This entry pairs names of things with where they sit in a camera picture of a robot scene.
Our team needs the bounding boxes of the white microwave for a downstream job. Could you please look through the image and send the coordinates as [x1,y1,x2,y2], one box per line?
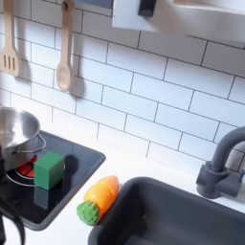
[111,0,245,45]

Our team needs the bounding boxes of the black stove top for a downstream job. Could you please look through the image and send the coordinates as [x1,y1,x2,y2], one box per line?
[0,129,106,232]

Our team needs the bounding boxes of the wooden spoon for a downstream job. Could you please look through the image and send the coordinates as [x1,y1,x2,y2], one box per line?
[56,0,77,93]

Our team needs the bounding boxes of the orange toy carrot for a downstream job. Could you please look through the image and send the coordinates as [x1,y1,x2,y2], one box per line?
[76,174,121,227]

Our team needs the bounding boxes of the green cube block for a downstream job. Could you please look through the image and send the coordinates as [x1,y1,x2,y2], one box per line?
[33,150,66,191]

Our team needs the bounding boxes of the dark grey sink basin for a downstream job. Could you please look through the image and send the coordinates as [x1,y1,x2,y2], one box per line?
[87,176,245,245]

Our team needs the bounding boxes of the steel pot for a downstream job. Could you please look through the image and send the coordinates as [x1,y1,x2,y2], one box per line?
[0,106,47,172]

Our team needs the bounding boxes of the dark grey tap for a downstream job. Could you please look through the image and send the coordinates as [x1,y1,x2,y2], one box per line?
[195,126,245,200]

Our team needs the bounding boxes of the wooden slotted spatula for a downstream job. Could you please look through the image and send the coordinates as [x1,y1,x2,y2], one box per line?
[0,0,21,78]

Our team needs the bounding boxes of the black microwave door handle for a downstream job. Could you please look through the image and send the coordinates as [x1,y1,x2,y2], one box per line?
[137,0,157,18]

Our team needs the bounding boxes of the thin black cable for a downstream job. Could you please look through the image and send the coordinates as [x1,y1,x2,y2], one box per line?
[0,196,27,245]

